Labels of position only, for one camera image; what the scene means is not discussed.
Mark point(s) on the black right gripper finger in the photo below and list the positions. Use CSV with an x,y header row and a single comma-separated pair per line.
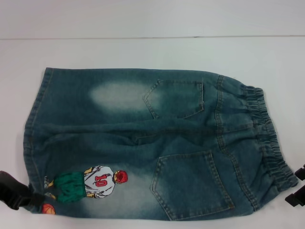
x,y
301,170
296,198

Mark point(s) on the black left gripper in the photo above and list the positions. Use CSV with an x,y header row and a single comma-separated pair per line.
x,y
9,186

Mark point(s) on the blue denim shorts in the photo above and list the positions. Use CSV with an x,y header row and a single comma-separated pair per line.
x,y
133,133

